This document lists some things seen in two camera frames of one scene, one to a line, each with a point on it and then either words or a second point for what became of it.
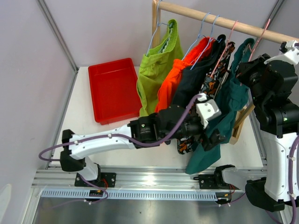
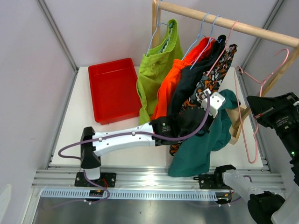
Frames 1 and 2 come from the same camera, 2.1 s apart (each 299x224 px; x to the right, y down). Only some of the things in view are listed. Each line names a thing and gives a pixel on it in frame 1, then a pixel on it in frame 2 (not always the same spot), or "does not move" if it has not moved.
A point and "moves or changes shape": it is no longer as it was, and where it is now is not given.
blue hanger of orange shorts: x=199 y=36 does not move
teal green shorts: x=233 y=92 moves or changes shape
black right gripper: x=246 y=68 -> x=259 y=104
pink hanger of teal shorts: x=258 y=41 -> x=261 y=83
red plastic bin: x=114 y=91 does not move
